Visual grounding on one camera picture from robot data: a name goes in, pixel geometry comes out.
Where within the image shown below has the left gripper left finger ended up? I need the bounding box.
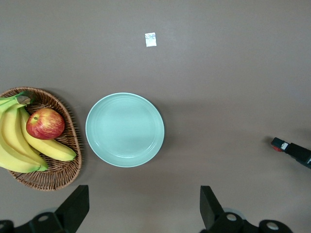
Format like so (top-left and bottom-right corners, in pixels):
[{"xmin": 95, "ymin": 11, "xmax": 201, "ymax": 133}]
[{"xmin": 0, "ymin": 185, "xmax": 90, "ymax": 233}]

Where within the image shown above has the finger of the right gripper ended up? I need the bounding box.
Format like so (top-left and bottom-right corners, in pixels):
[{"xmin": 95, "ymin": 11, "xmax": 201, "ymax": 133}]
[{"xmin": 271, "ymin": 137, "xmax": 311, "ymax": 170}]

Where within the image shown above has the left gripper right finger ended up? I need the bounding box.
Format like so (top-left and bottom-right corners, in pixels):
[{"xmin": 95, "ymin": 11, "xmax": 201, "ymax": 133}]
[{"xmin": 200, "ymin": 185, "xmax": 292, "ymax": 233}]

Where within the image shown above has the mint green round plate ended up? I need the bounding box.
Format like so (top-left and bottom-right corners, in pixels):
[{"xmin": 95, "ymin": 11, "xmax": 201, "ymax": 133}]
[{"xmin": 85, "ymin": 92, "xmax": 165, "ymax": 168}]

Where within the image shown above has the brown wicker basket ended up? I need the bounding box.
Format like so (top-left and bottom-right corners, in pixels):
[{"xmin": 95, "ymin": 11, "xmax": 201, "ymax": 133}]
[{"xmin": 0, "ymin": 87, "xmax": 83, "ymax": 192}]

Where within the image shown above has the red yellow apple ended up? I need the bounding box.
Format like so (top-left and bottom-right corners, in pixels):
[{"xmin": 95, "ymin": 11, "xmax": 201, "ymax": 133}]
[{"xmin": 26, "ymin": 108, "xmax": 66, "ymax": 140}]

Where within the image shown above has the yellow banana bunch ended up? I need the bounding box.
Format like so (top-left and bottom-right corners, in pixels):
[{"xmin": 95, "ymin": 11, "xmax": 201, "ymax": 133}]
[{"xmin": 0, "ymin": 91, "xmax": 77, "ymax": 173}]

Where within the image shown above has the brown table cover sheet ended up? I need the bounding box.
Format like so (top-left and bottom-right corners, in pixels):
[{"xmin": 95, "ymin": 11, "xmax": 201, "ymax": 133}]
[{"xmin": 0, "ymin": 0, "xmax": 311, "ymax": 233}]

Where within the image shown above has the small clear tape piece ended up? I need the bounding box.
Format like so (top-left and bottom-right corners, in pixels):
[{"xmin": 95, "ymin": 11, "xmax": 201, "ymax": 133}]
[{"xmin": 144, "ymin": 32, "xmax": 157, "ymax": 47}]

